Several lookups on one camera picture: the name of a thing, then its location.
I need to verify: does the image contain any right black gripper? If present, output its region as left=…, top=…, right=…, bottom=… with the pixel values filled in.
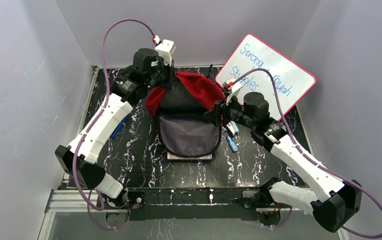
left=203, top=92, right=256, bottom=130

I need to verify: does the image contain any red backpack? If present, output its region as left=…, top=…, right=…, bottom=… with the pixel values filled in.
left=145, top=71, right=225, bottom=157

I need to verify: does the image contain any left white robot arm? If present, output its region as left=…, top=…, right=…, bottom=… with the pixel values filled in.
left=55, top=46, right=174, bottom=208

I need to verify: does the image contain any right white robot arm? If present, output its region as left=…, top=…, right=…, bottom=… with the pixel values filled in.
left=203, top=92, right=362, bottom=233

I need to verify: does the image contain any grey light-blue stapler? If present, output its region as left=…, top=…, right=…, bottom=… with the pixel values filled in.
left=225, top=121, right=239, bottom=137

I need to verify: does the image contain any small blue stapler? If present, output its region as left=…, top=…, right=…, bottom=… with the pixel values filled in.
left=226, top=135, right=238, bottom=153

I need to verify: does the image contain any floral pink book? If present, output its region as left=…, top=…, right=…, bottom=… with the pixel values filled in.
left=167, top=152, right=213, bottom=161

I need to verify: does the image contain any pink-framed whiteboard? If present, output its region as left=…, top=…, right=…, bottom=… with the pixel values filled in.
left=215, top=33, right=316, bottom=120

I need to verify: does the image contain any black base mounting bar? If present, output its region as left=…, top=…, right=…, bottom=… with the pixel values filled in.
left=128, top=187, right=268, bottom=221

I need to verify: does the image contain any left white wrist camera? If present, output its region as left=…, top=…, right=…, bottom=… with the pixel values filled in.
left=153, top=35, right=176, bottom=67

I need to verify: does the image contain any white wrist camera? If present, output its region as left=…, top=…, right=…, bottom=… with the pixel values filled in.
left=222, top=77, right=242, bottom=105
left=153, top=35, right=176, bottom=67

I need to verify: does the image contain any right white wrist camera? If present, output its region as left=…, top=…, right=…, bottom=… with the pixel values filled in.
left=222, top=77, right=242, bottom=105

